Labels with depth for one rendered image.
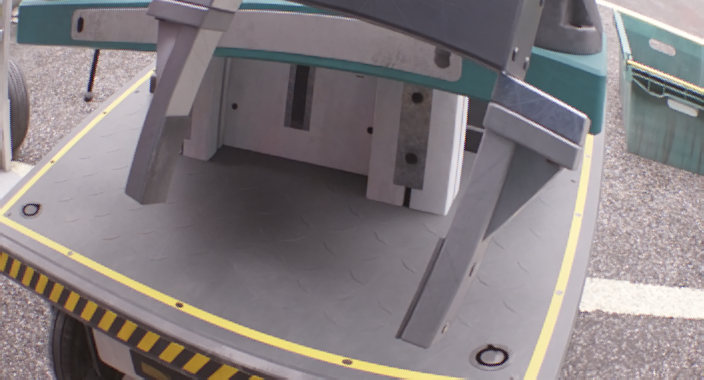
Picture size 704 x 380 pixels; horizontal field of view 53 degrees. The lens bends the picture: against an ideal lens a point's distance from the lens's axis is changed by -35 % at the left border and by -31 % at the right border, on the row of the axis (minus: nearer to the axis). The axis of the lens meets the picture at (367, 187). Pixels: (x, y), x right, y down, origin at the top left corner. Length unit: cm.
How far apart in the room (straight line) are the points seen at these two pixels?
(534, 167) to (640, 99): 168
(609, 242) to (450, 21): 135
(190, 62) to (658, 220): 150
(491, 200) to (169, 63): 14
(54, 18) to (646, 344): 108
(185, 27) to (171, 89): 3
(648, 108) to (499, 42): 171
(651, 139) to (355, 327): 135
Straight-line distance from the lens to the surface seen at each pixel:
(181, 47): 38
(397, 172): 98
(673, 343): 142
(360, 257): 91
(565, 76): 69
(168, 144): 39
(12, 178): 178
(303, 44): 74
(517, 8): 33
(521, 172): 34
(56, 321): 105
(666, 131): 205
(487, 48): 33
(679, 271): 164
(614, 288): 152
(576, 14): 72
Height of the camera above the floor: 80
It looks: 28 degrees down
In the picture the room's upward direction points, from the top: 6 degrees clockwise
